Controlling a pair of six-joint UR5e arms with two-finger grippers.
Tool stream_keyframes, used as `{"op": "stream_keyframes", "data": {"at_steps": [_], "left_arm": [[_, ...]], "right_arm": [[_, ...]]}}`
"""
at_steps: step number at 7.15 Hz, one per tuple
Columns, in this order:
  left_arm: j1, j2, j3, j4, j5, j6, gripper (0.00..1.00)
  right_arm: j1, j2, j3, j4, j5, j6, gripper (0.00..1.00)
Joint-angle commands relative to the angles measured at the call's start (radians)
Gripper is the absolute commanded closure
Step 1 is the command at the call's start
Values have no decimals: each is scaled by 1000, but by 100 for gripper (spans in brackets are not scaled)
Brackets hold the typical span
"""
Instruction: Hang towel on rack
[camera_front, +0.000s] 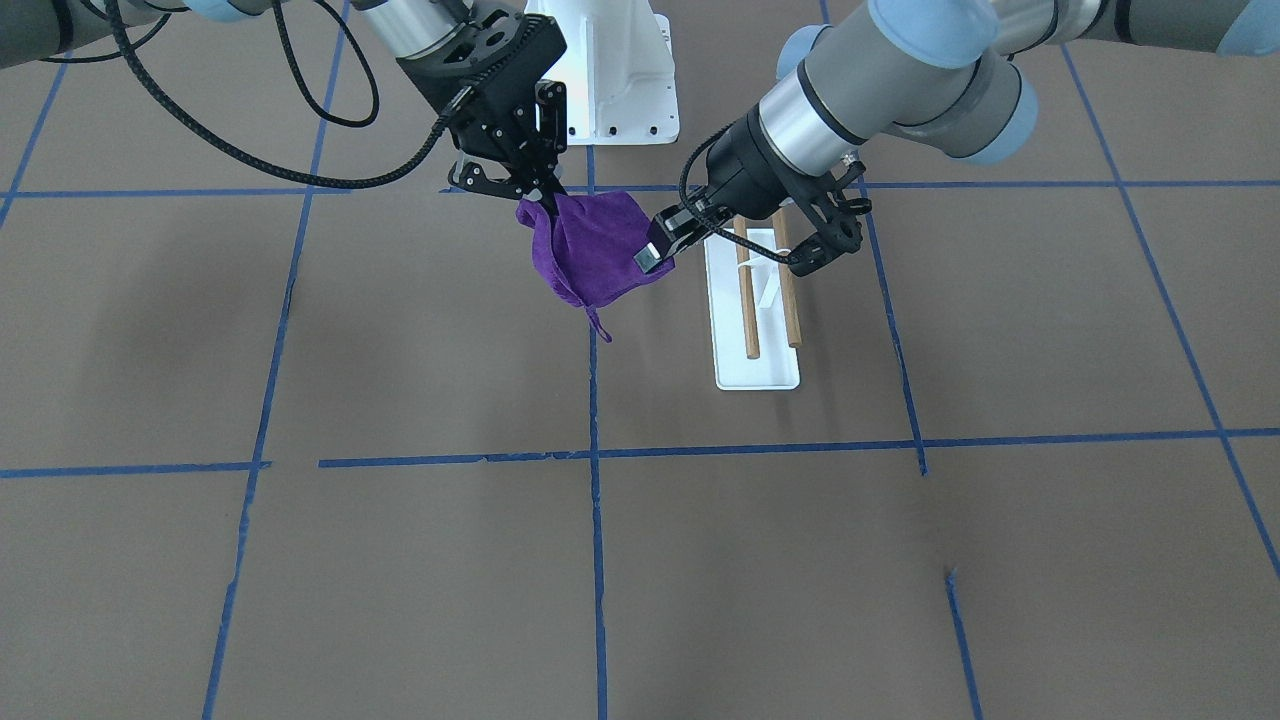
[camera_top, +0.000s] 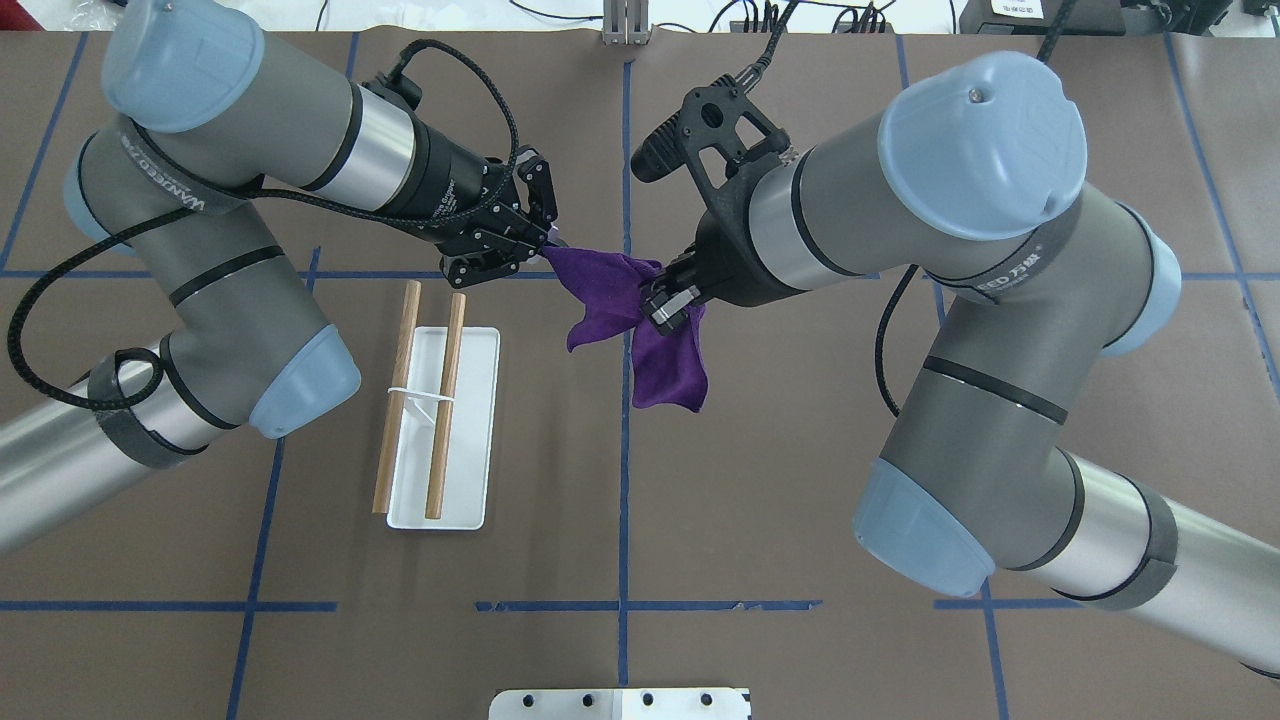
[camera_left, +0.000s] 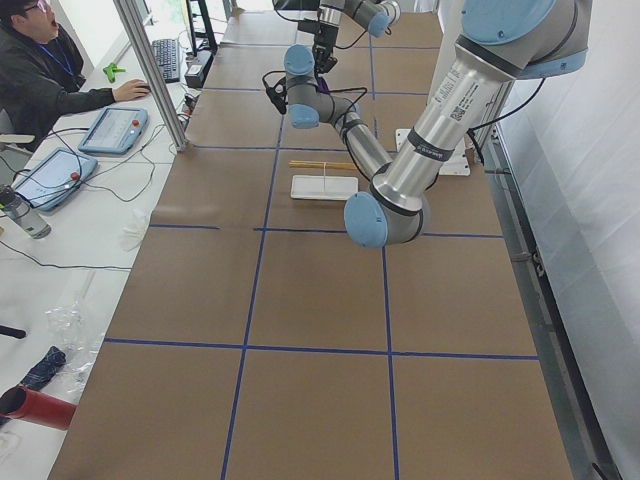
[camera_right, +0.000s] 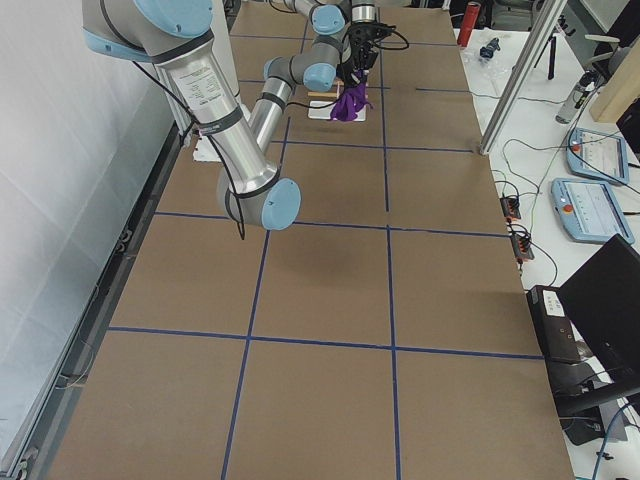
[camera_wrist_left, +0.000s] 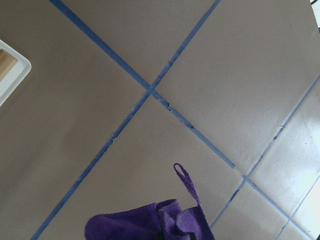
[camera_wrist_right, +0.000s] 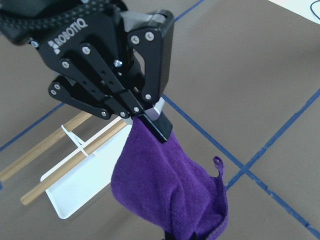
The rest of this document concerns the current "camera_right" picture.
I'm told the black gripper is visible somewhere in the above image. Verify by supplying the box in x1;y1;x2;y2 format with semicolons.
337;56;356;83
347;22;388;70

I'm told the purple towel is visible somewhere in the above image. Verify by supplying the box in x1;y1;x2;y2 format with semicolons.
330;70;372;122

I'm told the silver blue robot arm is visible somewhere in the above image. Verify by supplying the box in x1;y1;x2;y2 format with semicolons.
281;1;394;73
82;1;348;230

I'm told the white wooden towel rack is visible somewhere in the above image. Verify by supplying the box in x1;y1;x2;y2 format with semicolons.
307;84;369;122

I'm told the red cylinder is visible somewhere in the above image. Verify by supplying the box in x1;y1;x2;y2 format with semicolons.
457;1;482;48

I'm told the dark blue folded umbrella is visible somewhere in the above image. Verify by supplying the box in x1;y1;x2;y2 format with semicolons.
479;37;501;61

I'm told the clear plastic wrap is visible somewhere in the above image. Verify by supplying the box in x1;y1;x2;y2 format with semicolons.
460;29;514;81

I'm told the black tripod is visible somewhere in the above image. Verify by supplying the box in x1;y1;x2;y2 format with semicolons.
547;14;576;80

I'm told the grey water bottle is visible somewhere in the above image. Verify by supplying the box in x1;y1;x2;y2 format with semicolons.
555;70;598;124

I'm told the far blue teach pendant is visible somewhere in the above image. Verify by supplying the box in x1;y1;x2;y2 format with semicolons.
566;128;630;185

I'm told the blue teach pendant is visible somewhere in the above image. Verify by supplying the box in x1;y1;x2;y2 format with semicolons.
551;178;635;245
566;128;630;185

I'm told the near blue teach pendant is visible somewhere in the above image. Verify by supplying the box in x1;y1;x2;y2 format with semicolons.
551;178;635;245

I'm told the black desktop box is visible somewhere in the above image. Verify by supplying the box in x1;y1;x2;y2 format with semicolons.
526;285;587;365

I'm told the black monitor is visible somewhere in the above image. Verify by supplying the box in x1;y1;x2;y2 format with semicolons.
556;234;639;416

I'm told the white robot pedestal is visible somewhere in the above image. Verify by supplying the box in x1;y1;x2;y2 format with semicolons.
193;0;250;162

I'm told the aluminium frame post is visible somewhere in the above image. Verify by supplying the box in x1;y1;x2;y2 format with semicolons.
479;0;567;155

